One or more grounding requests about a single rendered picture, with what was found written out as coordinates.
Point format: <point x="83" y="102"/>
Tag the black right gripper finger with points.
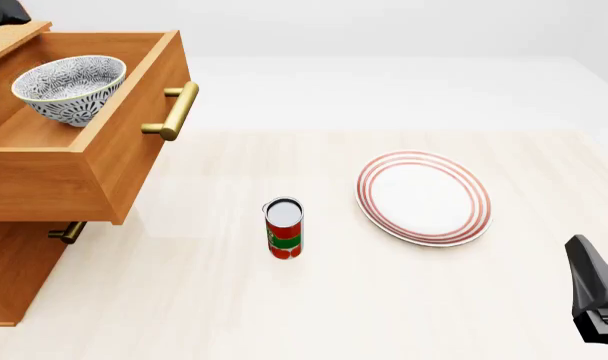
<point x="591" y="275"/>

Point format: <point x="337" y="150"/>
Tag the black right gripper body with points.
<point x="596" y="330"/>

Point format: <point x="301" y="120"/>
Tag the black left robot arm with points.
<point x="1" y="13"/>

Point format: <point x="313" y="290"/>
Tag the black white patterned bowl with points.
<point x="71" y="103"/>

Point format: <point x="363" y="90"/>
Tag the open wooden drawer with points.
<point x="44" y="187"/>

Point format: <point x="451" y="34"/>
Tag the wooden cabinet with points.
<point x="14" y="273"/>

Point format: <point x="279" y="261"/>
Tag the white plate with red rings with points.
<point x="421" y="198"/>

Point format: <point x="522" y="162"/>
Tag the red green food tin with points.
<point x="284" y="236"/>

